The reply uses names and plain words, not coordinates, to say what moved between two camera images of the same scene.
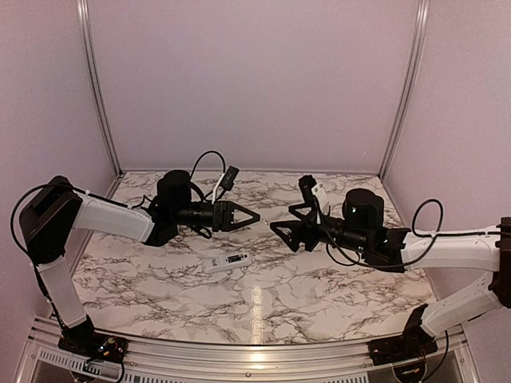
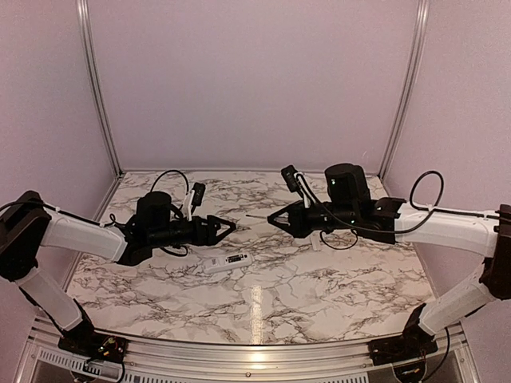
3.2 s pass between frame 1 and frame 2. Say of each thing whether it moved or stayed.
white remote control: stayed
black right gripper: moved
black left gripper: moved
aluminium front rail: stayed
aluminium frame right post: stayed
